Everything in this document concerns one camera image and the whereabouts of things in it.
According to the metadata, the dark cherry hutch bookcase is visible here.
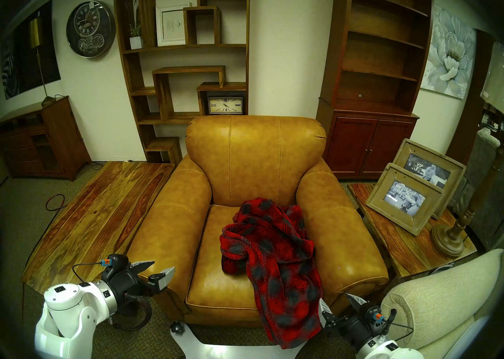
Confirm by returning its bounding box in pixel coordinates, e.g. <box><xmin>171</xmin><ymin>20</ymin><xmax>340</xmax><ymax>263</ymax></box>
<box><xmin>316</xmin><ymin>0</ymin><xmax>437</xmax><ymax>179</ymax></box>

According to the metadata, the grey upholstered chair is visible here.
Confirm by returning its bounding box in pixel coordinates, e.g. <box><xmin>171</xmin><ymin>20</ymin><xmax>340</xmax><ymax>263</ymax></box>
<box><xmin>453</xmin><ymin>128</ymin><xmax>504</xmax><ymax>250</ymax></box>

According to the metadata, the round black wall clock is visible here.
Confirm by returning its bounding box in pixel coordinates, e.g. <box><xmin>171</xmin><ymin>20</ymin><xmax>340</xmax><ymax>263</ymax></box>
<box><xmin>66</xmin><ymin>0</ymin><xmax>116</xmax><ymax>59</ymax></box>

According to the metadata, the rectangular mantel clock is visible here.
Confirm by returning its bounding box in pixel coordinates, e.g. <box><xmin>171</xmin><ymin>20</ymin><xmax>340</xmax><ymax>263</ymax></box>
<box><xmin>208</xmin><ymin>95</ymin><xmax>244</xmax><ymax>115</ymax></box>

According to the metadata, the gold shade table lamp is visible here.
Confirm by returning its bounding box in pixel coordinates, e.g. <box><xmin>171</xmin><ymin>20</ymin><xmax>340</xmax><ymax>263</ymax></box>
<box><xmin>30</xmin><ymin>16</ymin><xmax>56</xmax><ymax>107</ymax></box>

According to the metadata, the red floor cable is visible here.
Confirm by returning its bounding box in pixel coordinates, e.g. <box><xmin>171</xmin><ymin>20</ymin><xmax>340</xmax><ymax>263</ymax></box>
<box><xmin>45</xmin><ymin>193</ymin><xmax>67</xmax><ymax>212</ymax></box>

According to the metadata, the thick black left wrist cable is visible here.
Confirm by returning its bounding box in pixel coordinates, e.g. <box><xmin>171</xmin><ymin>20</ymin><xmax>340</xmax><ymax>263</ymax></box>
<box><xmin>108</xmin><ymin>297</ymin><xmax>153</xmax><ymax>332</ymax></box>

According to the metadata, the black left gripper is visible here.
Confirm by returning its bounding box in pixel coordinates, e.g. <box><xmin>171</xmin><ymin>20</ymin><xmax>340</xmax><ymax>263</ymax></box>
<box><xmin>102</xmin><ymin>254</ymin><xmax>175</xmax><ymax>316</ymax></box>

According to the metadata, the dark wood sideboard cabinet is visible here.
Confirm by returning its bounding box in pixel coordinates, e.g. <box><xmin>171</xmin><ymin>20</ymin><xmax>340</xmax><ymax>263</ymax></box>
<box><xmin>0</xmin><ymin>95</ymin><xmax>92</xmax><ymax>182</ymax></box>

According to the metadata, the rustic wooden side table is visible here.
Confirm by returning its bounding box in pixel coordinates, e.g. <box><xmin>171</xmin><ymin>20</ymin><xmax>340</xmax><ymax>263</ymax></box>
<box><xmin>347</xmin><ymin>182</ymin><xmax>479</xmax><ymax>280</ymax></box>

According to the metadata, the glossy wooden coffee table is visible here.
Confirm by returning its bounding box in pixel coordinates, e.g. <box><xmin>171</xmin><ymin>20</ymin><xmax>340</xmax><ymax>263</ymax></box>
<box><xmin>22</xmin><ymin>161</ymin><xmax>176</xmax><ymax>295</ymax></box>

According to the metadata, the white framed certificate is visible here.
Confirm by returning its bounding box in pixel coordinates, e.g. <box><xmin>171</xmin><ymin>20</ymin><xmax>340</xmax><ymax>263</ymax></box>
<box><xmin>156</xmin><ymin>4</ymin><xmax>192</xmax><ymax>47</ymax></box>

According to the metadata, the tan leather armchair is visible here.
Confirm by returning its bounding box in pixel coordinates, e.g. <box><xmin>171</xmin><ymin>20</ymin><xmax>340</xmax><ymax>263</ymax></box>
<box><xmin>127</xmin><ymin>115</ymin><xmax>390</xmax><ymax>327</ymax></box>

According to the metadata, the red plaid fleece blanket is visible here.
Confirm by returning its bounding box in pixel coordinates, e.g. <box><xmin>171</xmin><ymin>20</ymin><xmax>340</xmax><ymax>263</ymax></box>
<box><xmin>219</xmin><ymin>197</ymin><xmax>324</xmax><ymax>350</ymax></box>

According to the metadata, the white lampshade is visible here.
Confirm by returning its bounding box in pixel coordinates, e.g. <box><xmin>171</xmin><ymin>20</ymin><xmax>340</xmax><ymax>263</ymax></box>
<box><xmin>480</xmin><ymin>41</ymin><xmax>504</xmax><ymax>114</ymax></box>

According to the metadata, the large rustic picture frame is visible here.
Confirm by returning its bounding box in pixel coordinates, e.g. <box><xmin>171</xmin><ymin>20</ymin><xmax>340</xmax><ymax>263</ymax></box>
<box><xmin>393</xmin><ymin>138</ymin><xmax>467</xmax><ymax>220</ymax></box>

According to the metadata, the thin cable orange plug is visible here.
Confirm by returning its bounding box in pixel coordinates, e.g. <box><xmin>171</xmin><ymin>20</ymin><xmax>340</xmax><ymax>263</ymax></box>
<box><xmin>72</xmin><ymin>260</ymin><xmax>113</xmax><ymax>284</ymax></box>
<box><xmin>372</xmin><ymin>313</ymin><xmax>414</xmax><ymax>341</ymax></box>

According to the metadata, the dark zebra wall painting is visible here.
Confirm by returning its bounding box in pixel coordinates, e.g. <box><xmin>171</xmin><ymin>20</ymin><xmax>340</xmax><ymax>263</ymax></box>
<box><xmin>0</xmin><ymin>0</ymin><xmax>61</xmax><ymax>100</ymax></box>

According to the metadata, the small potted plant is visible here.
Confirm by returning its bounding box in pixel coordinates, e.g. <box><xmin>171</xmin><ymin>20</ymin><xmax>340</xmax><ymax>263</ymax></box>
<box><xmin>125</xmin><ymin>0</ymin><xmax>144</xmax><ymax>50</ymax></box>

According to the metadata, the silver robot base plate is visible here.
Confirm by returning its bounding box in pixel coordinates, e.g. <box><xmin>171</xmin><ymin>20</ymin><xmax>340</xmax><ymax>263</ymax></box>
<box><xmin>170</xmin><ymin>325</ymin><xmax>308</xmax><ymax>359</ymax></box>

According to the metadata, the white flower canvas painting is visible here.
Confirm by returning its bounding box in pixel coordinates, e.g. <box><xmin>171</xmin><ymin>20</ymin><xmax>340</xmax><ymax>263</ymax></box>
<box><xmin>421</xmin><ymin>6</ymin><xmax>477</xmax><ymax>100</ymax></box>

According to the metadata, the thin right cable orange plug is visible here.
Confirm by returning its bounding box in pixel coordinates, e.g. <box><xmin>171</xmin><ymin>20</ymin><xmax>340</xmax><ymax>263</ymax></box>
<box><xmin>372</xmin><ymin>313</ymin><xmax>414</xmax><ymax>341</ymax></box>

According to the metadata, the open wooden box bookshelf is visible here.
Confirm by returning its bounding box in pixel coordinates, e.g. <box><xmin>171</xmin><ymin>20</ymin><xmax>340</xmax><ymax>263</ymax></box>
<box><xmin>113</xmin><ymin>0</ymin><xmax>250</xmax><ymax>164</ymax></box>

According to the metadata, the small rustic picture frame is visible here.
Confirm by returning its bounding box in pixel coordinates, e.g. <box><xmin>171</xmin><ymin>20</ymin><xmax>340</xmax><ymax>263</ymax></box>
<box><xmin>365</xmin><ymin>163</ymin><xmax>445</xmax><ymax>236</ymax></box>

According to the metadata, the beige fabric sofa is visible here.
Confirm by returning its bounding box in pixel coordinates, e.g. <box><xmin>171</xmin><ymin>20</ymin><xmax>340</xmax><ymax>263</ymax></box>
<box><xmin>380</xmin><ymin>249</ymin><xmax>504</xmax><ymax>359</ymax></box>

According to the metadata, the thin left cable orange plug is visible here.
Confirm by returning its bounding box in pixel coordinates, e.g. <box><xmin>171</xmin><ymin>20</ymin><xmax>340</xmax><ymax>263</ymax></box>
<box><xmin>72</xmin><ymin>260</ymin><xmax>113</xmax><ymax>284</ymax></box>

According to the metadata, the turned wooden lamp base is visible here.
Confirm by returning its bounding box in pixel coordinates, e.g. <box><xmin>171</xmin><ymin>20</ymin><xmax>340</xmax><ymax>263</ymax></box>
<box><xmin>432</xmin><ymin>153</ymin><xmax>504</xmax><ymax>258</ymax></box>

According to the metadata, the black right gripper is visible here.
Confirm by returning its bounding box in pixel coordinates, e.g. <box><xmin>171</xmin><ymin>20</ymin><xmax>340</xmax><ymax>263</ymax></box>
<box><xmin>318</xmin><ymin>294</ymin><xmax>388</xmax><ymax>349</ymax></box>

